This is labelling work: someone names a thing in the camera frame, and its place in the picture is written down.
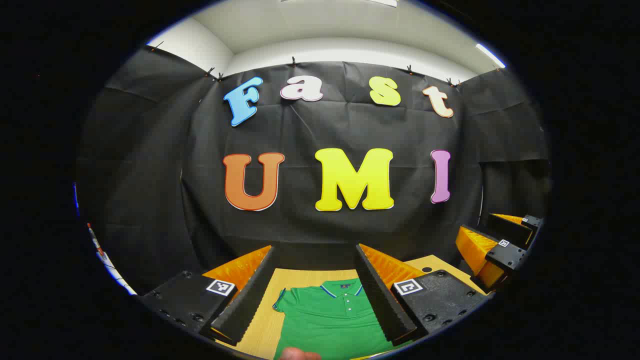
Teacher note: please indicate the green T-shirt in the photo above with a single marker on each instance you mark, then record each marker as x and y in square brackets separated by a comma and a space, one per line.
[325, 325]

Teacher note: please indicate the ceiling light strip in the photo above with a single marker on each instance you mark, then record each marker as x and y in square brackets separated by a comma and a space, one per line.
[382, 2]
[490, 55]

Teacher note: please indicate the white printed banner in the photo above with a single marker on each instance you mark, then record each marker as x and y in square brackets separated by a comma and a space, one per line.
[107, 265]

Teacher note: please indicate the row of black backdrop clips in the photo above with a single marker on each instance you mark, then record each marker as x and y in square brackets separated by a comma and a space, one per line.
[293, 62]

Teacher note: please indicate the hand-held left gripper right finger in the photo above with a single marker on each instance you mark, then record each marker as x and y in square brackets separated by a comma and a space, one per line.
[385, 300]

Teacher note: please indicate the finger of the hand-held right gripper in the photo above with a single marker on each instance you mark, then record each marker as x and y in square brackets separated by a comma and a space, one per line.
[507, 255]
[510, 227]

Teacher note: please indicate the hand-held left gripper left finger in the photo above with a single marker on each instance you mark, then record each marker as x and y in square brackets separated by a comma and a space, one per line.
[245, 300]

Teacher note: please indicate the black backdrop cloth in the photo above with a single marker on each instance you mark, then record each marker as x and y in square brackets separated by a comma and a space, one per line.
[300, 130]

